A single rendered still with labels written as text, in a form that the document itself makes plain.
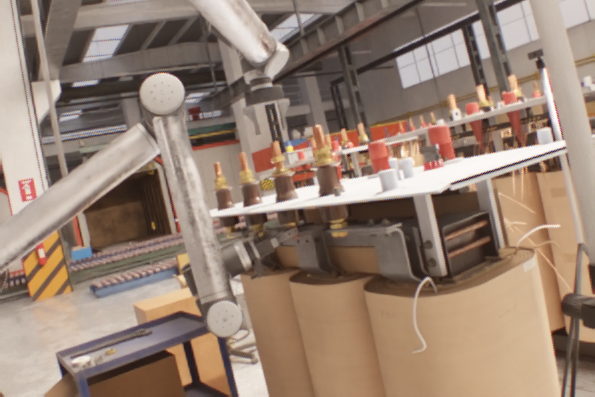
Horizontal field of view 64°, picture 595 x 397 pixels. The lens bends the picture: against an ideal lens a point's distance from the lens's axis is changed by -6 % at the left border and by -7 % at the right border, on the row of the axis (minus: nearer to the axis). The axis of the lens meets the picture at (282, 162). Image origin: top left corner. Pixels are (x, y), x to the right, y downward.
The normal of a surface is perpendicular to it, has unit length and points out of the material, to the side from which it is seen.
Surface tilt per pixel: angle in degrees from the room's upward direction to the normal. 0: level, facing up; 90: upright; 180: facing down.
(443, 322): 90
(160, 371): 90
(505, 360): 90
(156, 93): 76
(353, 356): 90
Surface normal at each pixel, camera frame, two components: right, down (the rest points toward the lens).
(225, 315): 0.16, -0.30
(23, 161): 0.48, -0.14
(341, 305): -0.40, 0.07
